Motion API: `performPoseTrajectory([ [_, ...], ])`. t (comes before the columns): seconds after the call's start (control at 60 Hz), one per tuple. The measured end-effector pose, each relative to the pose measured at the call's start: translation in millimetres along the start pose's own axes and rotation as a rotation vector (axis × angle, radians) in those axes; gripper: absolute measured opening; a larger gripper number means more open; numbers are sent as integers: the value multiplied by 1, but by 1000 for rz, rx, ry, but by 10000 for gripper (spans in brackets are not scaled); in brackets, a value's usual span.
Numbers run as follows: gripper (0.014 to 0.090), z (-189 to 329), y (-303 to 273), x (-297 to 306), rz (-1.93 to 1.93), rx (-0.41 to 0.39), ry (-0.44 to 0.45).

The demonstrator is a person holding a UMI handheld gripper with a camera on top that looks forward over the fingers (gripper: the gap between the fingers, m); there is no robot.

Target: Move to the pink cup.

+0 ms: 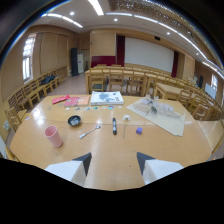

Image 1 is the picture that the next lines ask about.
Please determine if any white standing air conditioner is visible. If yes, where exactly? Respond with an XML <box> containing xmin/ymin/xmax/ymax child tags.
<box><xmin>76</xmin><ymin>53</ymin><xmax>85</xmax><ymax>74</ymax></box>

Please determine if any long wooden desk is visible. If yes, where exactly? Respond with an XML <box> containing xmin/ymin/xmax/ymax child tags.
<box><xmin>84</xmin><ymin>67</ymin><xmax>188</xmax><ymax>96</ymax></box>

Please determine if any wooden chair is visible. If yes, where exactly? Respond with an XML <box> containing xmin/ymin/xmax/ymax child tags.
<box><xmin>127</xmin><ymin>70</ymin><xmax>147</xmax><ymax>97</ymax></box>
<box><xmin>89</xmin><ymin>68</ymin><xmax>106</xmax><ymax>94</ymax></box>
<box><xmin>3</xmin><ymin>106</ymin><xmax>28</xmax><ymax>133</ymax></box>
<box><xmin>108</xmin><ymin>68</ymin><xmax>125</xmax><ymax>93</ymax></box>

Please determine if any large white printed book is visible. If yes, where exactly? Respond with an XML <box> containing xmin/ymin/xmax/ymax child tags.
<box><xmin>90</xmin><ymin>90</ymin><xmax>125</xmax><ymax>106</ymax></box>

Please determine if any white projection screen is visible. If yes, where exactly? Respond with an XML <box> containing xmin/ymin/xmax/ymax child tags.
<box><xmin>123</xmin><ymin>36</ymin><xmax>175</xmax><ymax>73</ymax></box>

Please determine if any pink booklet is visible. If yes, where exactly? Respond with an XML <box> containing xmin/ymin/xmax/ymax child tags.
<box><xmin>63</xmin><ymin>96</ymin><xmax>81</xmax><ymax>108</ymax></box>

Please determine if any pink plastic cup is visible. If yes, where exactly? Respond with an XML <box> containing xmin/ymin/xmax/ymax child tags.
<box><xmin>44</xmin><ymin>125</ymin><xmax>64</xmax><ymax>149</ymax></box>

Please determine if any white artificial flower stem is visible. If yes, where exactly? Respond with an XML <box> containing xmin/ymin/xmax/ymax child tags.
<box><xmin>121</xmin><ymin>114</ymin><xmax>131</xmax><ymax>140</ymax></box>

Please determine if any black marker pen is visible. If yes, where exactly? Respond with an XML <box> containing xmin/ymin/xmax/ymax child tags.
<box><xmin>111</xmin><ymin>117</ymin><xmax>118</xmax><ymax>136</ymax></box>

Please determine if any small black bowl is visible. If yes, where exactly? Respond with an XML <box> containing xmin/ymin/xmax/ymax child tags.
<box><xmin>67</xmin><ymin>115</ymin><xmax>82</xmax><ymax>127</ymax></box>

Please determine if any small wooden table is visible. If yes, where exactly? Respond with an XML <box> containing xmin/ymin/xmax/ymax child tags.
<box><xmin>153</xmin><ymin>82</ymin><xmax>188</xmax><ymax>101</ymax></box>

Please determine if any dark red curtain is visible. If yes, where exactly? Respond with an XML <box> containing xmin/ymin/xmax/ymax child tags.
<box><xmin>116</xmin><ymin>35</ymin><xmax>126</xmax><ymax>67</ymax></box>

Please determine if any orange booklet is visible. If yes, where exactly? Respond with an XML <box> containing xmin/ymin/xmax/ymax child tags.
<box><xmin>76</xmin><ymin>95</ymin><xmax>91</xmax><ymax>107</ymax></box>

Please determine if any silver metal spoon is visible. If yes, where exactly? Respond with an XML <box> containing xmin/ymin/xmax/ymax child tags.
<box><xmin>78</xmin><ymin>124</ymin><xmax>102</xmax><ymax>140</ymax></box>

